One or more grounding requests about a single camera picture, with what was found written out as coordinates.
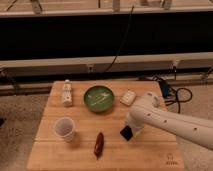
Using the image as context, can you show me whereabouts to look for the wooden cutting board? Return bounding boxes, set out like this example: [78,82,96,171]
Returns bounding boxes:
[27,81,184,171]

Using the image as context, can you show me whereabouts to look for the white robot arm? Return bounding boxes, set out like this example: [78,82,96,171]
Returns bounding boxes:
[126,92,213,150]

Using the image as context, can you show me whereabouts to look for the black hanging cable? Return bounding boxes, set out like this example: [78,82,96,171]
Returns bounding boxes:
[101,5,135,74]

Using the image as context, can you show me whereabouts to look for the black eraser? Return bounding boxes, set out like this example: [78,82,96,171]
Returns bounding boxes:
[120,126,133,141]

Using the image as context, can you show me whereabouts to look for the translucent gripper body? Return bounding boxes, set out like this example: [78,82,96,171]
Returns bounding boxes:
[125,113,144,137]

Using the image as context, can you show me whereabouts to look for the white small bottle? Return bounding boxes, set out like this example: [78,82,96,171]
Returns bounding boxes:
[61,80,72,107]

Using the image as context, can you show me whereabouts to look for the green ceramic bowl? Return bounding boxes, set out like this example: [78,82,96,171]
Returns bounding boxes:
[84,85,115,113]

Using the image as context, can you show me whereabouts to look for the translucent plastic cup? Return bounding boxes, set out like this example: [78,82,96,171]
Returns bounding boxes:
[54,117,75,142]

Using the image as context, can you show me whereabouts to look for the white rounded block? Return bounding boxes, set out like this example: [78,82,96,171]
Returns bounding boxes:
[120,90,136,106]

